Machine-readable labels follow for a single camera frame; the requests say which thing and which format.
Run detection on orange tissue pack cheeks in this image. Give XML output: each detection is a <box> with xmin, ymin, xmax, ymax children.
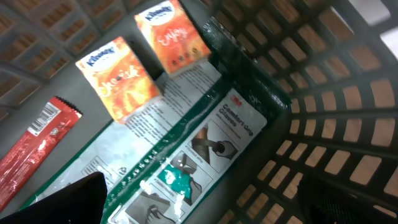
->
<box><xmin>75</xmin><ymin>37</ymin><xmax>162</xmax><ymax>124</ymax></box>

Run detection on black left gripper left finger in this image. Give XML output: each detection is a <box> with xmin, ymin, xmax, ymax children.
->
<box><xmin>1</xmin><ymin>172</ymin><xmax>108</xmax><ymax>224</ymax></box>

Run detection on orange tissue pack enjoy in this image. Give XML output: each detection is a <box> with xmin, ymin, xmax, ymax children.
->
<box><xmin>134</xmin><ymin>0</ymin><xmax>211</xmax><ymax>76</ymax></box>

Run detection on green white gloves package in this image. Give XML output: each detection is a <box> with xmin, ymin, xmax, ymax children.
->
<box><xmin>22</xmin><ymin>19</ymin><xmax>289</xmax><ymax>223</ymax></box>

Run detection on red snack bar wrapper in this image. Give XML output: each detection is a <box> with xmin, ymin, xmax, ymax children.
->
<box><xmin>1</xmin><ymin>96</ymin><xmax>83</xmax><ymax>210</ymax></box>

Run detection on dark mesh basket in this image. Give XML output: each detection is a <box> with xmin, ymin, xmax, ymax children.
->
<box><xmin>1</xmin><ymin>0</ymin><xmax>397</xmax><ymax>223</ymax></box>

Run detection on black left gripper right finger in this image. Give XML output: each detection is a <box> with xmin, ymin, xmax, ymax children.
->
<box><xmin>297</xmin><ymin>176</ymin><xmax>397</xmax><ymax>224</ymax></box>

